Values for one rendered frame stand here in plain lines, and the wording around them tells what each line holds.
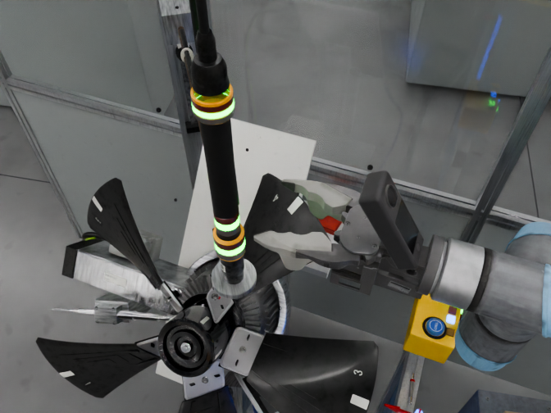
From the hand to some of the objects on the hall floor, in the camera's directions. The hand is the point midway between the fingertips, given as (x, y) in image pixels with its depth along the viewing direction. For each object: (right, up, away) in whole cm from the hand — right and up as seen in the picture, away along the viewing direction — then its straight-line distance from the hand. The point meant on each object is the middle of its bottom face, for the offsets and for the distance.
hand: (275, 206), depth 62 cm
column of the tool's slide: (-24, -49, +175) cm, 183 cm away
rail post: (+39, -90, +142) cm, 172 cm away
